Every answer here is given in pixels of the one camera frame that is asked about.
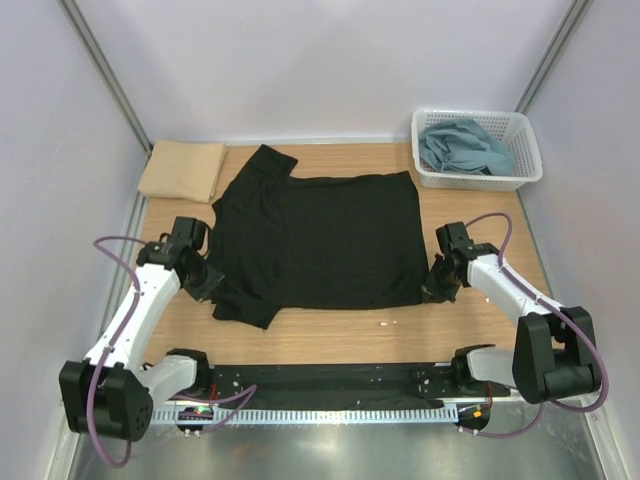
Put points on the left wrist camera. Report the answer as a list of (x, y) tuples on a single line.
[(189, 231)]

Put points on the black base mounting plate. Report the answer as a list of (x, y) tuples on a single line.
[(346, 387)]

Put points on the white slotted cable duct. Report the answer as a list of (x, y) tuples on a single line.
[(197, 415)]

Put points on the blue t shirt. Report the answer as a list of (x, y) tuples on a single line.
[(462, 146)]

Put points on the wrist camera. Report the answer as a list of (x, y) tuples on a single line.
[(453, 236), (189, 231)]

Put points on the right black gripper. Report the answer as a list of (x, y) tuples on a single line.
[(432, 292)]

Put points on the aluminium frame rail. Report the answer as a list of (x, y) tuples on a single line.
[(316, 387)]

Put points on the white plastic basket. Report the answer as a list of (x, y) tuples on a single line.
[(511, 129)]

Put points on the black t shirt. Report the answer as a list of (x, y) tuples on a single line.
[(352, 243)]

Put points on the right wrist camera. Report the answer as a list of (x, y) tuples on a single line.
[(453, 236)]

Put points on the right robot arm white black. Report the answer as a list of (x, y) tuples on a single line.
[(554, 355)]

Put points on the folded beige t shirt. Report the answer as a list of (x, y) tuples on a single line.
[(182, 171)]

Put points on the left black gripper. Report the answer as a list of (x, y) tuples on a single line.
[(208, 289)]

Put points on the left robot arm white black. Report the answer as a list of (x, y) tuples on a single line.
[(145, 310)]

